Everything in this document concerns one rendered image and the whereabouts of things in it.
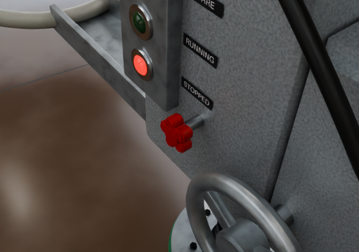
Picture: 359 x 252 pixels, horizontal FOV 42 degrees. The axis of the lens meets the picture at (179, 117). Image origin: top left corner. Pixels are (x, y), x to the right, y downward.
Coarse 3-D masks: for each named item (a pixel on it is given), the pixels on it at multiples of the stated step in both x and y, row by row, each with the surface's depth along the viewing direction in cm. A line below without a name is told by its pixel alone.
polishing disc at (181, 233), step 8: (184, 208) 82; (184, 216) 80; (208, 216) 81; (176, 224) 79; (184, 224) 79; (176, 232) 78; (184, 232) 78; (192, 232) 78; (176, 240) 77; (184, 240) 77; (192, 240) 77; (168, 248) 77; (176, 248) 76; (184, 248) 76
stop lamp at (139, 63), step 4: (136, 56) 47; (136, 60) 47; (140, 60) 47; (136, 64) 47; (140, 64) 47; (144, 64) 47; (136, 68) 48; (140, 68) 47; (144, 68) 47; (140, 72) 48; (144, 72) 47
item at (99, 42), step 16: (112, 0) 86; (64, 16) 79; (96, 16) 87; (112, 16) 88; (64, 32) 81; (80, 32) 76; (96, 32) 84; (112, 32) 84; (80, 48) 78; (96, 48) 74; (112, 48) 81; (96, 64) 76; (112, 64) 71; (112, 80) 73; (128, 80) 69; (128, 96) 71; (144, 96) 67; (144, 112) 69
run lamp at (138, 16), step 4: (136, 12) 43; (132, 16) 44; (136, 16) 43; (140, 16) 43; (132, 20) 44; (136, 20) 43; (140, 20) 43; (136, 24) 44; (140, 24) 43; (144, 24) 43; (136, 28) 44; (140, 28) 44; (144, 28) 43; (140, 32) 44; (144, 32) 44
